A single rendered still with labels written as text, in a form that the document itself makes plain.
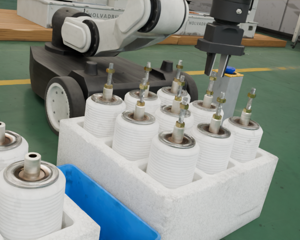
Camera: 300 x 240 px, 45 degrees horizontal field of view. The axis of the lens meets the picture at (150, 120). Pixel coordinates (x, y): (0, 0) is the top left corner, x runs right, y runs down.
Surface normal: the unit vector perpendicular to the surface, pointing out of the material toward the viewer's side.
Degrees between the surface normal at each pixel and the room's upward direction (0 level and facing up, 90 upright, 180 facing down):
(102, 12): 90
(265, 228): 0
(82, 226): 0
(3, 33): 90
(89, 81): 46
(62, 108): 90
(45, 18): 90
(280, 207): 0
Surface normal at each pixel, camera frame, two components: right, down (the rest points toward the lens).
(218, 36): 0.29, 0.39
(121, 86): 0.57, -0.37
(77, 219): 0.16, -0.92
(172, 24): 0.50, 0.74
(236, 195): 0.66, 0.37
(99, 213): -0.70, 0.11
